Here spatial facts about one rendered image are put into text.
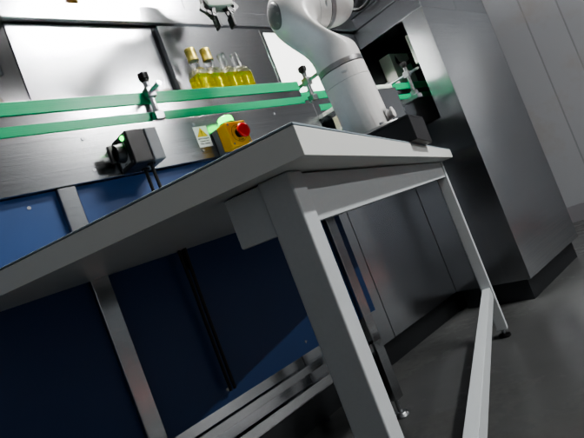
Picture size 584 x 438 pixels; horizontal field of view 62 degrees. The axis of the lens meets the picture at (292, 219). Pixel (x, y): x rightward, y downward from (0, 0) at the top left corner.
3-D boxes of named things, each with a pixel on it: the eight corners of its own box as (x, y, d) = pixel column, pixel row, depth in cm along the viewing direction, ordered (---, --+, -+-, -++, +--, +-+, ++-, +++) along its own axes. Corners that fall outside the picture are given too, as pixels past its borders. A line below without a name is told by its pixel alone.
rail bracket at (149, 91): (164, 122, 126) (147, 76, 127) (177, 110, 121) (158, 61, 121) (150, 124, 123) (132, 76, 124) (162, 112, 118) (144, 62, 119)
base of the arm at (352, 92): (417, 117, 125) (388, 52, 125) (391, 122, 109) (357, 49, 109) (356, 148, 136) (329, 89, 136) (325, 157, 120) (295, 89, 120)
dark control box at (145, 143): (154, 170, 118) (142, 139, 119) (168, 159, 112) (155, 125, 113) (122, 176, 113) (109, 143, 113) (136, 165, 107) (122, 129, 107)
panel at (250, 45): (348, 101, 227) (322, 34, 228) (353, 97, 224) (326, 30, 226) (187, 121, 166) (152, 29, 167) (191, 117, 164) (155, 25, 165)
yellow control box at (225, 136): (240, 154, 137) (230, 129, 137) (255, 143, 131) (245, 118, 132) (220, 157, 132) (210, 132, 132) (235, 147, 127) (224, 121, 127)
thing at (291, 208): (511, 333, 186) (442, 161, 189) (544, 832, 48) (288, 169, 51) (487, 338, 190) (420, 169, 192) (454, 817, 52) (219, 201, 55)
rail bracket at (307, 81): (297, 113, 173) (284, 82, 174) (328, 92, 161) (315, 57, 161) (291, 114, 171) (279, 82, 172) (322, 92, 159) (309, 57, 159)
